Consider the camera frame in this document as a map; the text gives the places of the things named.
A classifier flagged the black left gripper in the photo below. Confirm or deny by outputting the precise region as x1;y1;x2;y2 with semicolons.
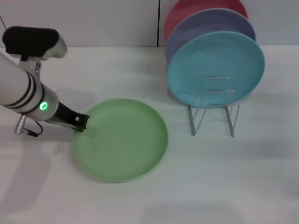
45;101;91;133

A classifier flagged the green round plate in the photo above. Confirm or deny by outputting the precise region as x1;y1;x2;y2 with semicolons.
73;98;169;183

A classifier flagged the light blue round plate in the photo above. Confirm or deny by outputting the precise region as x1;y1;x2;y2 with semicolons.
167;30;266;110

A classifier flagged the red round plate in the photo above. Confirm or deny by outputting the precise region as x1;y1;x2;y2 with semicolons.
164;0;248;44

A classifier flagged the purple round plate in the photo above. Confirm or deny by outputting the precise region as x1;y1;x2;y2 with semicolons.
165;8;256;65

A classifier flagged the left wrist connector with cable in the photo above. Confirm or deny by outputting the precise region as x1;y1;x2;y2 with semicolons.
14;116;43;137

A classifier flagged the metal wire plate rack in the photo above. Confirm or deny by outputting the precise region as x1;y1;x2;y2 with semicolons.
188;76;240;138

